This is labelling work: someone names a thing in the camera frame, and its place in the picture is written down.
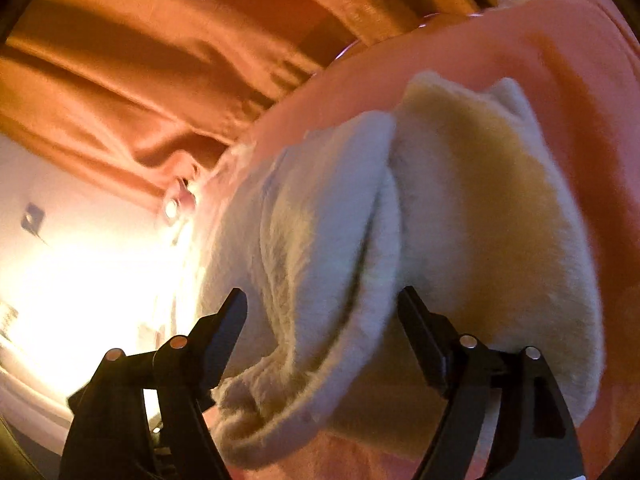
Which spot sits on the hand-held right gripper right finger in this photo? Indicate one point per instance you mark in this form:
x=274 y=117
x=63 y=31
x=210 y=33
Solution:
x=410 y=320

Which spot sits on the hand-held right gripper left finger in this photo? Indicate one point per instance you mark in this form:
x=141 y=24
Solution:
x=235 y=320

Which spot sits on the cream sweater with black hearts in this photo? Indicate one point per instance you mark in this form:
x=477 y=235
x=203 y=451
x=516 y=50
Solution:
x=450 y=200

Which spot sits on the orange curtain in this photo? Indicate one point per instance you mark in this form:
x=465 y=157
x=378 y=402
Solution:
x=150 y=60

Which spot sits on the pink patterned blanket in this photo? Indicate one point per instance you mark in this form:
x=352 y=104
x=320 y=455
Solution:
x=550 y=85

